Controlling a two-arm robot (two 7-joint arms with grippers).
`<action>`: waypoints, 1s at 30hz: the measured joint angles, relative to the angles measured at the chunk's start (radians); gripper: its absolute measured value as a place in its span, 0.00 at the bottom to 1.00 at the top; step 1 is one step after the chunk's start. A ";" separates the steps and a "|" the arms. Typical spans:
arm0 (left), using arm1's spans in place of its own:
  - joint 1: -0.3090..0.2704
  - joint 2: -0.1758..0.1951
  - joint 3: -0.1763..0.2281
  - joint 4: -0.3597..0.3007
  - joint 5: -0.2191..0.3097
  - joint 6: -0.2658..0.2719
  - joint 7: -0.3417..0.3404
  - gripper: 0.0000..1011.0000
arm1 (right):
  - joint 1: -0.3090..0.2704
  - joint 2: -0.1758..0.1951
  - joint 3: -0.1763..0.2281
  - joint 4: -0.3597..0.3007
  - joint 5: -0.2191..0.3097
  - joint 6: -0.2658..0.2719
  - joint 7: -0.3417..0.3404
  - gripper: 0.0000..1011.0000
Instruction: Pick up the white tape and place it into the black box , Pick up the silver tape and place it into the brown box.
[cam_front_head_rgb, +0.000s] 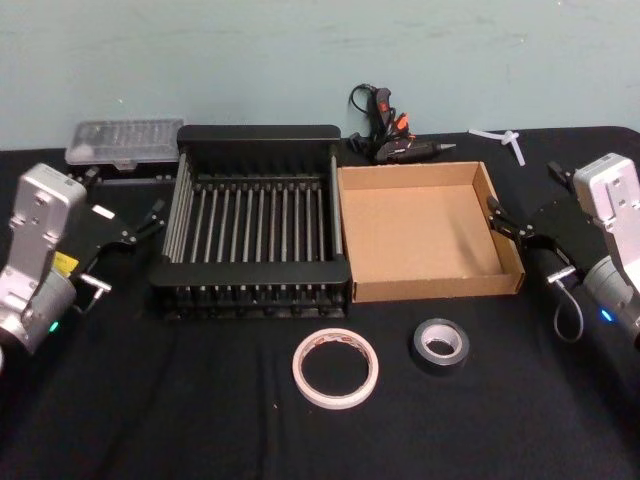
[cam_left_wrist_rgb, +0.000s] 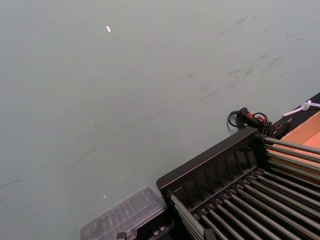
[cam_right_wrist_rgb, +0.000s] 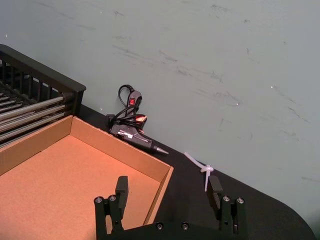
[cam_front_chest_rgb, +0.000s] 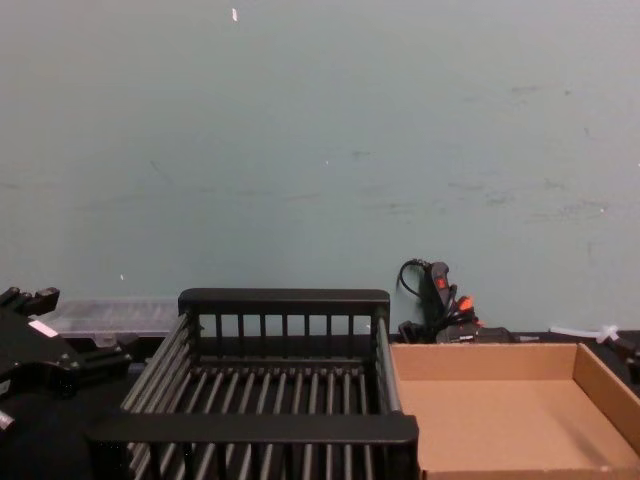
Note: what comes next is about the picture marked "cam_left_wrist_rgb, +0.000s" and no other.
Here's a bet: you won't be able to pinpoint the black rack with steel bars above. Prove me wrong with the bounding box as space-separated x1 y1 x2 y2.
156 127 320 240

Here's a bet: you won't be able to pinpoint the clear plastic case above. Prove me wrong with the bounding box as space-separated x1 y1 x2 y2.
79 184 175 240

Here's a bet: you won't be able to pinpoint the black table cloth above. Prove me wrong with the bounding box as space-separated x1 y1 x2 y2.
271 91 320 131

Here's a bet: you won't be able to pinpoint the small white three-armed plastic piece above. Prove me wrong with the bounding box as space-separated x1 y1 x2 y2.
282 99 313 118

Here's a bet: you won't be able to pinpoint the shallow brown cardboard tray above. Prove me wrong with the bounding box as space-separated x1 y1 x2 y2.
264 112 320 186

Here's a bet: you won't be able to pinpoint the black corded tool red switch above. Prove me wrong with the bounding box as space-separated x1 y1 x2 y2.
226 106 293 141

